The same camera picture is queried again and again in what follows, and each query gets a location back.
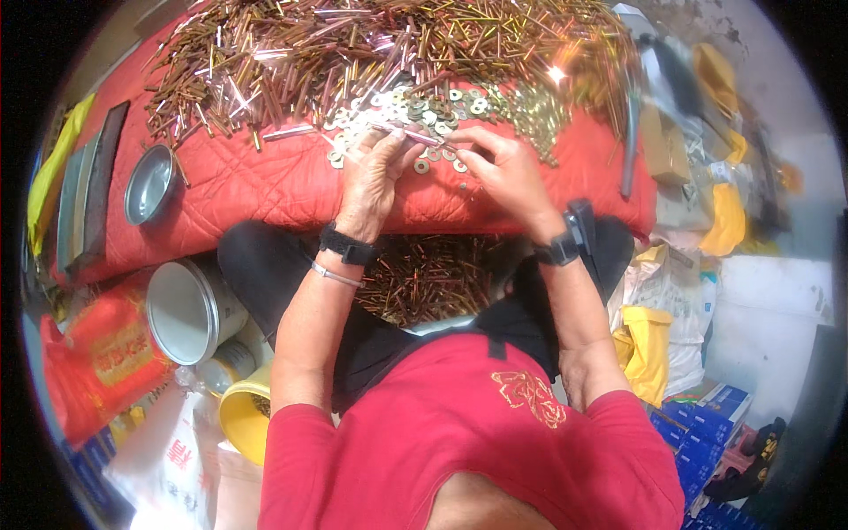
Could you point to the heap of copper brass tubes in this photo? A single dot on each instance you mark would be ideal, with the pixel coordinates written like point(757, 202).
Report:
point(318, 53)

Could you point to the brown cardboard box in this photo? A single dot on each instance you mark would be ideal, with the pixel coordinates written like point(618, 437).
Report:
point(666, 149)

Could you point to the white printed sack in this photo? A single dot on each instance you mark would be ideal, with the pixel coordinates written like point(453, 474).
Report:
point(165, 464)

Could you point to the yellow plastic bag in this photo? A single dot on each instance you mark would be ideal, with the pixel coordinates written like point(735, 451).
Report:
point(53, 172)

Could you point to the heap of finished tubes in lap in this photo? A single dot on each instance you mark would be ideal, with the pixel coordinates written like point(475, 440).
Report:
point(430, 278)

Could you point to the small tin can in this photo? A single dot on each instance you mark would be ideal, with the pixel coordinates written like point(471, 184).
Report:
point(228, 368)

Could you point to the dark wooden board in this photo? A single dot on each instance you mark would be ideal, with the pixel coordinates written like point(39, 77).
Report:
point(99, 185)

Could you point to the shiny single metal tube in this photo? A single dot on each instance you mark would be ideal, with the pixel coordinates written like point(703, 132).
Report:
point(414, 134)

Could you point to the red printed sack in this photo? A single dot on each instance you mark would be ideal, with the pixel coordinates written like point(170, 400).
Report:
point(99, 358)

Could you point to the stack of blue cartons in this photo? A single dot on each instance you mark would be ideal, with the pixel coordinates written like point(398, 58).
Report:
point(702, 430)

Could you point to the small metal bowl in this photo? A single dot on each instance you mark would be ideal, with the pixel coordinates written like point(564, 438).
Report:
point(149, 185)

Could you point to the white and yellow sack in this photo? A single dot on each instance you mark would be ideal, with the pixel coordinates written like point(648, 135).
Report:
point(656, 318)

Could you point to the pile of small brass nuts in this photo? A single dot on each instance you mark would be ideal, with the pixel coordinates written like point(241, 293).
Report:
point(540, 116)

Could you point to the person's body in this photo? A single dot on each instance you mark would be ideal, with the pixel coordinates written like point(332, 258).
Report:
point(464, 437)

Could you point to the person's left hand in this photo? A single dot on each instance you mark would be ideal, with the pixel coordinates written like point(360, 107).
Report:
point(368, 189)

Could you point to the heap of yellow and clear bags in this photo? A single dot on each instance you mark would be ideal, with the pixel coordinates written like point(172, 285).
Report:
point(722, 165)

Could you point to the person's right hand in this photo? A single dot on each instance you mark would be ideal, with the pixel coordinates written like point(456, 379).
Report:
point(513, 185)

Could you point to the pile of metal washers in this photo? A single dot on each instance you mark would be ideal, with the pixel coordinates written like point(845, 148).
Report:
point(424, 109)

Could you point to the yellow plastic bucket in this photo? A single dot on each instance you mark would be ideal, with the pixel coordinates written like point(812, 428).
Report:
point(242, 417)

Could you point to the red quilted cloth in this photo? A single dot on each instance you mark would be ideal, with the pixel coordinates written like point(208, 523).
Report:
point(265, 179)

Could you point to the grey pipe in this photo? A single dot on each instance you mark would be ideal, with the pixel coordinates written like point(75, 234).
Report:
point(629, 146)

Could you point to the large open tin can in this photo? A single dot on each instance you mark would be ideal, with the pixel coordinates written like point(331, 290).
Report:
point(185, 311)

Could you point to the black wrist band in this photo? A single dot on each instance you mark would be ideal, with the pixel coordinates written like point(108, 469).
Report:
point(563, 242)
point(348, 245)

